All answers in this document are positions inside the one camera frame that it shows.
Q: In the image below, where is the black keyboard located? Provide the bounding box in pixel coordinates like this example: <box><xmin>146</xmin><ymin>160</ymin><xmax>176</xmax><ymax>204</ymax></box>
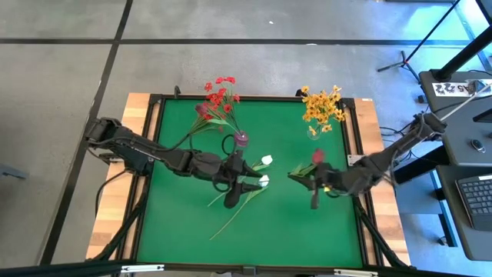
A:
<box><xmin>455</xmin><ymin>175</ymin><xmax>492</xmax><ymax>232</ymax></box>

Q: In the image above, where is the black monitor pole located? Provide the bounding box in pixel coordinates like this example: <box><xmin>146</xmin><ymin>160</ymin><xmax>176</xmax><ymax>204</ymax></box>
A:
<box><xmin>434</xmin><ymin>26</ymin><xmax>492</xmax><ymax>82</ymax></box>

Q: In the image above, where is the grey flat floor object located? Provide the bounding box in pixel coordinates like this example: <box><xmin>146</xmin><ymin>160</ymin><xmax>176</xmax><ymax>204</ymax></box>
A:
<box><xmin>0</xmin><ymin>164</ymin><xmax>28</xmax><ymax>181</ymax></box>

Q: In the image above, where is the black cable conduit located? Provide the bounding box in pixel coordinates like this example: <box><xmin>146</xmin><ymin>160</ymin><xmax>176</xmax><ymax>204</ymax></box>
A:
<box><xmin>353</xmin><ymin>192</ymin><xmax>411</xmax><ymax>269</ymax></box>
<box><xmin>90</xmin><ymin>175</ymin><xmax>151</xmax><ymax>262</ymax></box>

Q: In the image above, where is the black desk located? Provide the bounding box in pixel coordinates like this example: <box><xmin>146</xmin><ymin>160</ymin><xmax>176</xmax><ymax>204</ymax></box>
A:
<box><xmin>436</xmin><ymin>165</ymin><xmax>492</xmax><ymax>262</ymax></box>
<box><xmin>418</xmin><ymin>68</ymin><xmax>492</xmax><ymax>167</ymax></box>

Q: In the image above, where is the pink glass vase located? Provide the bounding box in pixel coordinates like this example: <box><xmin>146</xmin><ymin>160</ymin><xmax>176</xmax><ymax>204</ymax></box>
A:
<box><xmin>234</xmin><ymin>130</ymin><xmax>250</xmax><ymax>148</ymax></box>

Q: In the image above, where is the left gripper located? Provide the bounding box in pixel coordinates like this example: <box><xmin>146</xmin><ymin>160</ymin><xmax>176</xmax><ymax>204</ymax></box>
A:
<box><xmin>209</xmin><ymin>150</ymin><xmax>269</xmax><ymax>209</ymax></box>

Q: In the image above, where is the silver frame bracket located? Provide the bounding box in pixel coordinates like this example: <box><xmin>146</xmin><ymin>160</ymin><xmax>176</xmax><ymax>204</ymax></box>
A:
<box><xmin>121</xmin><ymin>264</ymin><xmax>165</xmax><ymax>274</ymax></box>
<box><xmin>333</xmin><ymin>269</ymin><xmax>380</xmax><ymax>277</ymax></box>

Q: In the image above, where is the white label sheet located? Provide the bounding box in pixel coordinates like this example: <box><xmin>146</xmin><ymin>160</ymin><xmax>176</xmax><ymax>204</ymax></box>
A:
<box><xmin>432</xmin><ymin>80</ymin><xmax>472</xmax><ymax>97</ymax></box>

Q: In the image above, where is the green table mat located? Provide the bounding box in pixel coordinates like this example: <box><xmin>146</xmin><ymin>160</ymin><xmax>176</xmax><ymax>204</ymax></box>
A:
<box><xmin>136</xmin><ymin>98</ymin><xmax>364</xmax><ymax>269</ymax></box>

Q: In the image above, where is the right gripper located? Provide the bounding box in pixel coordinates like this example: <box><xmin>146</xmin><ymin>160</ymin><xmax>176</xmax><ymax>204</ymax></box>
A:
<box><xmin>288</xmin><ymin>162</ymin><xmax>353</xmax><ymax>211</ymax></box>

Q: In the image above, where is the black tripod light stand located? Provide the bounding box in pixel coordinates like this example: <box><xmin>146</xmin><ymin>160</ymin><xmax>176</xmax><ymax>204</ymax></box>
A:
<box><xmin>377</xmin><ymin>0</ymin><xmax>462</xmax><ymax>84</ymax></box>

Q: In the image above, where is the white artificial tulip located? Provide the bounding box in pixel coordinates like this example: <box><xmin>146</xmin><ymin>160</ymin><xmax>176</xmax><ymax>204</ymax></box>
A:
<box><xmin>207</xmin><ymin>155</ymin><xmax>274</xmax><ymax>208</ymax></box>
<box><xmin>209</xmin><ymin>175</ymin><xmax>271</xmax><ymax>241</ymax></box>

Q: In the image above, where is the white cable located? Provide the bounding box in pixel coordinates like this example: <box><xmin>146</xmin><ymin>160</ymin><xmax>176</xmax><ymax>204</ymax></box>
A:
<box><xmin>437</xmin><ymin>82</ymin><xmax>492</xmax><ymax>123</ymax></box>

